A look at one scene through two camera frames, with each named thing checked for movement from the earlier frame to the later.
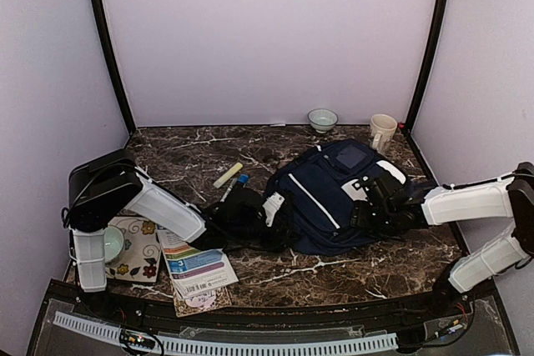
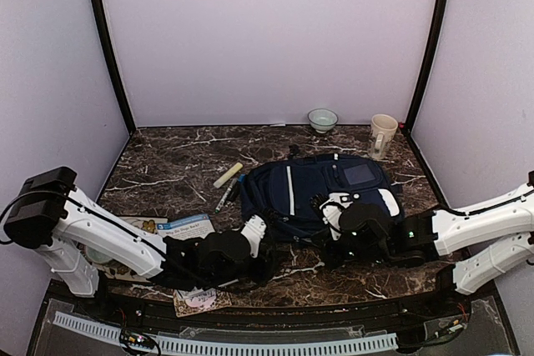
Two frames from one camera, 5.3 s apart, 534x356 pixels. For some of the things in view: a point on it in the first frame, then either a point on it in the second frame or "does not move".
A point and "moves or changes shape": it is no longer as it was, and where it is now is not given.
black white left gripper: (276, 242) → (268, 265)
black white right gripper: (358, 216) → (331, 256)
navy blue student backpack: (310, 185) moves or changes shape
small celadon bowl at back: (322, 120) does not move
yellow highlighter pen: (228, 175) does not move
